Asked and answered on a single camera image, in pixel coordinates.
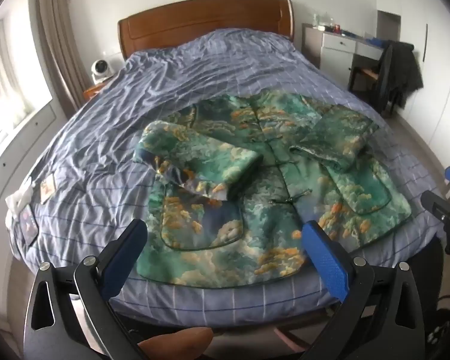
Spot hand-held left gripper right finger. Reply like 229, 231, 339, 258
302, 220, 441, 360

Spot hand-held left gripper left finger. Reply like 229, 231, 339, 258
22, 218, 148, 360

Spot green patterned padded jacket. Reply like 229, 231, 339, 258
132, 92, 413, 289

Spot person's left hand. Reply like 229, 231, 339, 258
138, 326, 215, 360

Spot white wardrobe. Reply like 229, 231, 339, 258
401, 0, 450, 169

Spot dark printed packet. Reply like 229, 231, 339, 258
19, 206, 38, 241

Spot small printed packet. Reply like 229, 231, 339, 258
39, 180, 57, 205

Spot chair with dark jacket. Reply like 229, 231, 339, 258
371, 40, 424, 115

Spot white cloth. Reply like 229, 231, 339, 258
5, 187, 32, 211

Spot wooden chair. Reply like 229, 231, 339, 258
349, 60, 394, 117

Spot white desk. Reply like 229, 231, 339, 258
302, 22, 387, 79

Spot wooden nightstand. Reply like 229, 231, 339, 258
83, 82, 111, 102

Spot small white fan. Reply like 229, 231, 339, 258
90, 59, 115, 83

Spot bed with blue checked sheet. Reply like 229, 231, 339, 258
7, 28, 441, 327

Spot window with sheer curtain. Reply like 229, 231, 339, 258
0, 19, 53, 139

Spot beige curtain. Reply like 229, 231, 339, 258
28, 0, 94, 111

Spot wooden bed headboard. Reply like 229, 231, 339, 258
117, 0, 295, 62

